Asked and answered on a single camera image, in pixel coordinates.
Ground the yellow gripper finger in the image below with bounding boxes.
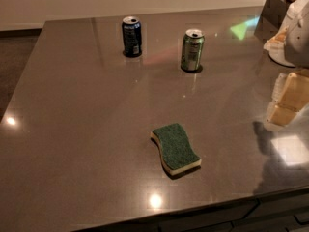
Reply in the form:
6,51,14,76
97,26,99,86
264,71,309,131

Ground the green and yellow sponge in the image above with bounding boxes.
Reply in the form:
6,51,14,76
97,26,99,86
151,123,202,176

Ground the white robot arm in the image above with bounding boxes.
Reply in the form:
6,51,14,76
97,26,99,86
264,0,309,131

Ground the green soda can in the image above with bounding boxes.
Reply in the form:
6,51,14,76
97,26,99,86
181,28,205,73

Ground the blue pepsi can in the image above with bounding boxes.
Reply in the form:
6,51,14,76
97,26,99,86
122,16,142,57

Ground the dark box in corner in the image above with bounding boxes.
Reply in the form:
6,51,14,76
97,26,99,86
254,0,290,43

